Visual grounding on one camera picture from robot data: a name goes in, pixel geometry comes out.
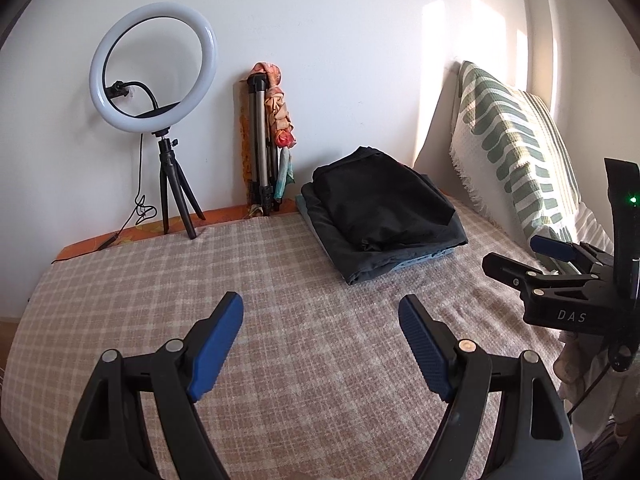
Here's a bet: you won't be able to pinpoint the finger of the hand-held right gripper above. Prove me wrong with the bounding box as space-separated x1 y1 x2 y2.
529 234 582 263
482 252 587 295

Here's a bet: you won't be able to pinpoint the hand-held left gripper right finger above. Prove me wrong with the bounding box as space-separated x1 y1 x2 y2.
398 294 586 480

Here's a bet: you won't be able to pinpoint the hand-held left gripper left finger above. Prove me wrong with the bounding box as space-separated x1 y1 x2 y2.
57 291 245 480

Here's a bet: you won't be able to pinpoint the black pants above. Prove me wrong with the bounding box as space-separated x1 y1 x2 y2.
312 146 456 254

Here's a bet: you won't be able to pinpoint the person's right forearm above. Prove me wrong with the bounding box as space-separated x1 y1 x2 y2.
552 332 640 441

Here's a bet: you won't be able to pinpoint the beige plaid blanket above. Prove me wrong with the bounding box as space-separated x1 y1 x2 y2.
0 192 617 480

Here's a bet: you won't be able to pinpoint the stack of folded dark clothes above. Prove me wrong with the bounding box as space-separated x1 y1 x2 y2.
300 180 470 286

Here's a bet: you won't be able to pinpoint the green patterned white pillow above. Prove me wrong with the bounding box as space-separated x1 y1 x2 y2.
449 60 617 267

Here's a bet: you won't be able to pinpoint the beige headboard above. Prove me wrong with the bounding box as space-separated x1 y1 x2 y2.
412 60 464 202

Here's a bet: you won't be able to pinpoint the teal cloth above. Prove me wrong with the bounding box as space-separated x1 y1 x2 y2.
273 149 297 200

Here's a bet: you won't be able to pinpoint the small black tripod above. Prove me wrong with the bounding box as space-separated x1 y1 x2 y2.
150 130 207 240

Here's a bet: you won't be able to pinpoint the folded silver tripod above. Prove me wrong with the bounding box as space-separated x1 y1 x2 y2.
244 72 284 217

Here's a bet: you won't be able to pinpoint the orange patterned scarf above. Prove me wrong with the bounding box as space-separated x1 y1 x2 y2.
240 61 299 211

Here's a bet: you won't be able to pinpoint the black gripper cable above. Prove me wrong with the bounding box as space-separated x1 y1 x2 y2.
567 359 614 417

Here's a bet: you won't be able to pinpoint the ring light cable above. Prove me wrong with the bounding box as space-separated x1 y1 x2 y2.
97 132 154 252

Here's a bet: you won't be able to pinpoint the white ring light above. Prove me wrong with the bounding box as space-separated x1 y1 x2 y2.
89 1 220 136

